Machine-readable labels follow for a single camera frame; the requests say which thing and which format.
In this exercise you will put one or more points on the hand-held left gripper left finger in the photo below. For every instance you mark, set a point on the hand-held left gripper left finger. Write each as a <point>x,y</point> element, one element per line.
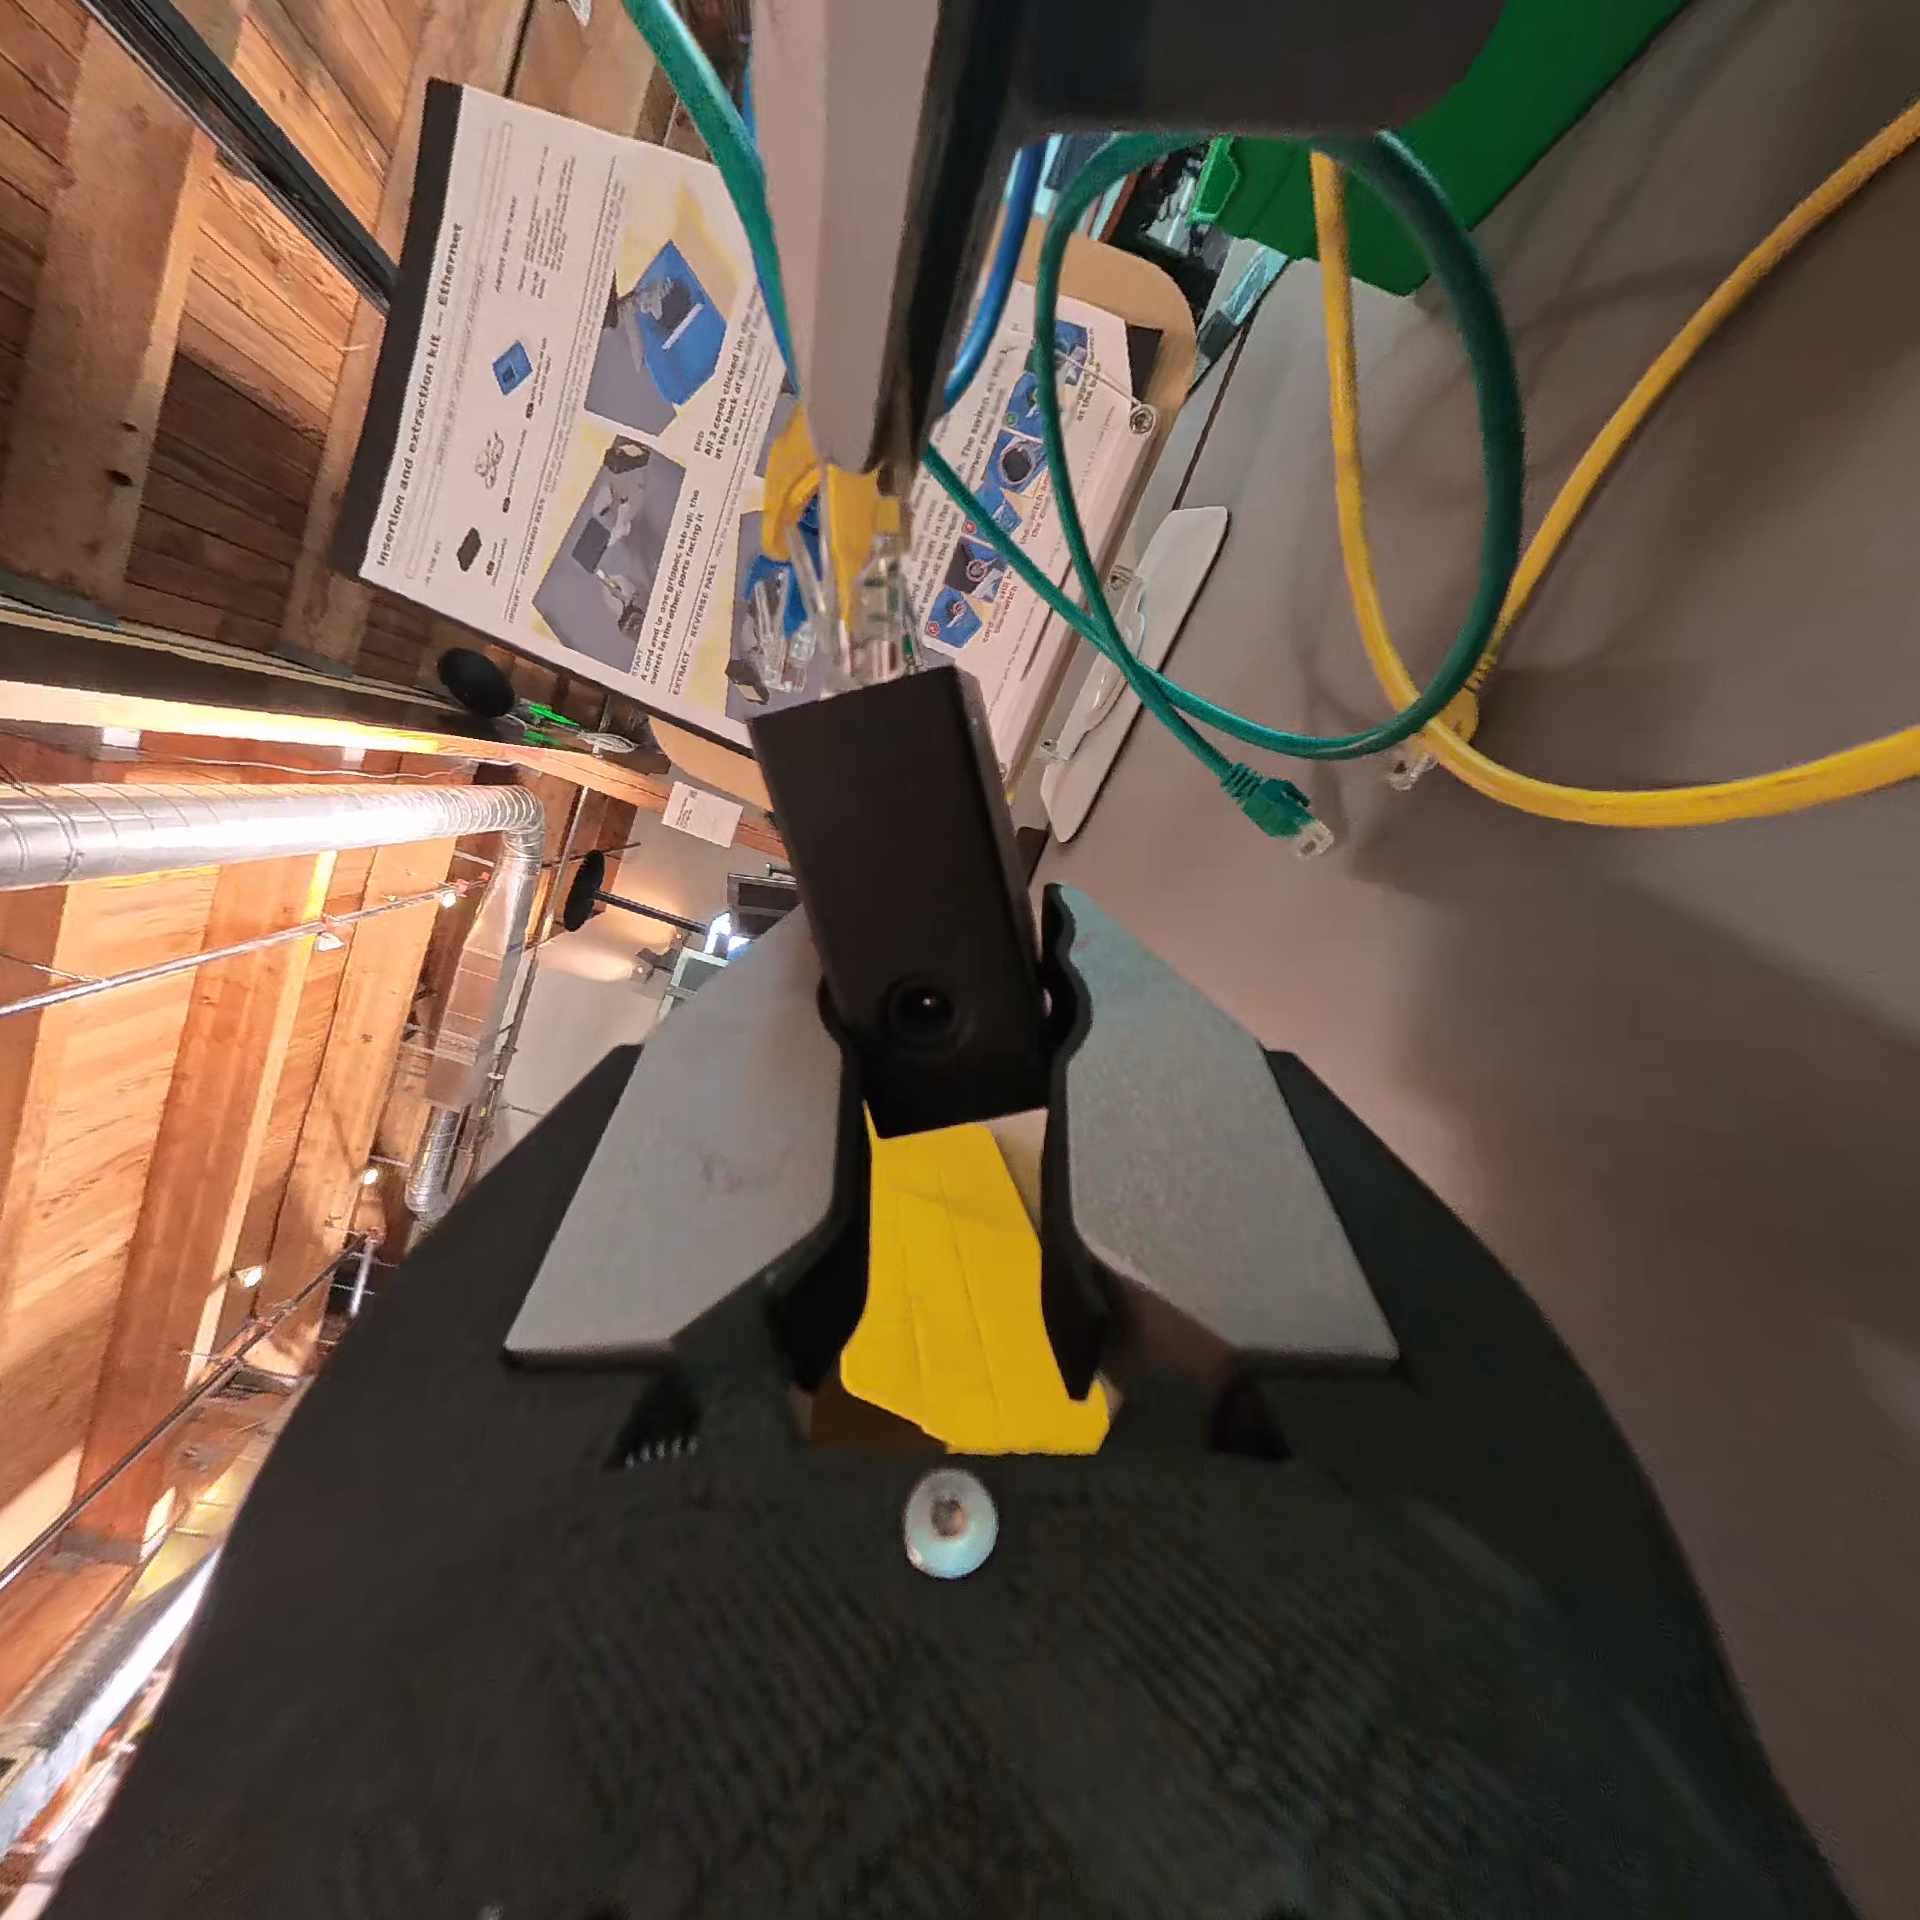
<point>689,1185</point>

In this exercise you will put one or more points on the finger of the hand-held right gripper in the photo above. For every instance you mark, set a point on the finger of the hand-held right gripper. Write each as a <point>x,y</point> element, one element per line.
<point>840,225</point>
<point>1230,60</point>

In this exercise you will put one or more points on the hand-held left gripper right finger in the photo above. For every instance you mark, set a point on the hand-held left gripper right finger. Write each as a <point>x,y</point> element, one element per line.
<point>1201,1185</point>

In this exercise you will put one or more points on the yellow plastic bin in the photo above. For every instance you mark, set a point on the yellow plastic bin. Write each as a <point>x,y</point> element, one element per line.
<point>959,1305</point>

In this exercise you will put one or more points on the green plastic bin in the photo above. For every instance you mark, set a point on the green plastic bin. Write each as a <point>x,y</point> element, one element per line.
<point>1544,121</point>

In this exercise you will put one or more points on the black network switch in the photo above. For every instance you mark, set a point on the black network switch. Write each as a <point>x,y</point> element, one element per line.
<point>900,840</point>

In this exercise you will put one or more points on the wooden poster board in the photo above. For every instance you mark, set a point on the wooden poster board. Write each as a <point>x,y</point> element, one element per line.
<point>1116,277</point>

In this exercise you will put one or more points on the printed instruction poster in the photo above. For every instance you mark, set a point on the printed instruction poster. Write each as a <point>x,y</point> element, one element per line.
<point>525,375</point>

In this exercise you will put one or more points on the white stand base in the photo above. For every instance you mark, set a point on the white stand base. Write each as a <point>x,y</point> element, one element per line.
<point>1179,586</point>

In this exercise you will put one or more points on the silver ventilation duct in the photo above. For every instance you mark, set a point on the silver ventilation duct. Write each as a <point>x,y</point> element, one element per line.
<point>225,833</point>

